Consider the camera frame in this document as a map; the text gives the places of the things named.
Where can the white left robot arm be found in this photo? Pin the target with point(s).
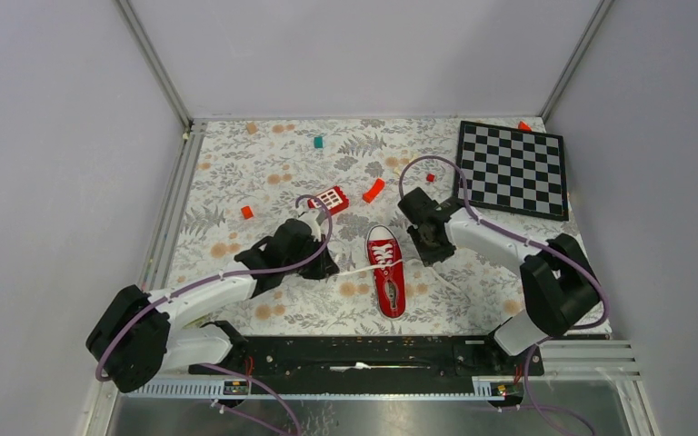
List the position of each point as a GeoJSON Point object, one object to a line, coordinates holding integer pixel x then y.
{"type": "Point", "coordinates": [141, 334]}

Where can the floral patterned table mat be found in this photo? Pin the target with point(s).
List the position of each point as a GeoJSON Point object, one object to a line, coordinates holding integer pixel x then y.
{"type": "Point", "coordinates": [267, 164]}

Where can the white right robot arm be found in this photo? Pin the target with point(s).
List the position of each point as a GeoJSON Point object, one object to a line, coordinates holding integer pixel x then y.
{"type": "Point", "coordinates": [559, 287]}

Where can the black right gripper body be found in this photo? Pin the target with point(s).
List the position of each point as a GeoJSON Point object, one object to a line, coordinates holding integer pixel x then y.
{"type": "Point", "coordinates": [431, 252]}

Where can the black grey chessboard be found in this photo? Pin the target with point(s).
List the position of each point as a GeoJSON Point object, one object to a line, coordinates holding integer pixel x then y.
{"type": "Point", "coordinates": [512, 170]}

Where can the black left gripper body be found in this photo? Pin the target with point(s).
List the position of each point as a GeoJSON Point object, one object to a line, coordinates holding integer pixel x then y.
{"type": "Point", "coordinates": [314, 269]}

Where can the red white window brick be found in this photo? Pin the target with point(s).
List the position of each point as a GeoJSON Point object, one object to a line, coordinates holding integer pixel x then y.
{"type": "Point", "coordinates": [334, 199]}

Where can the orange block behind chessboard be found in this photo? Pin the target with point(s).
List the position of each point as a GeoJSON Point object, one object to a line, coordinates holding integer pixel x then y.
{"type": "Point", "coordinates": [524, 127]}

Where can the orange red curved block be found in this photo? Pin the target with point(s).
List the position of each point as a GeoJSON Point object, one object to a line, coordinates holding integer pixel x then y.
{"type": "Point", "coordinates": [374, 191]}

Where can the small orange cube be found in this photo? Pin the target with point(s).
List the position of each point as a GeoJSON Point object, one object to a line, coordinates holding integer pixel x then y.
{"type": "Point", "coordinates": [247, 212]}

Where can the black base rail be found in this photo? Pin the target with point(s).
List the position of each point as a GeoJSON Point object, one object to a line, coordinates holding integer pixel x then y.
{"type": "Point", "coordinates": [379, 365]}

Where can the red canvas sneaker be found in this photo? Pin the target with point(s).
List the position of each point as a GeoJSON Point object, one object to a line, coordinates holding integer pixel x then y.
{"type": "Point", "coordinates": [386, 265]}

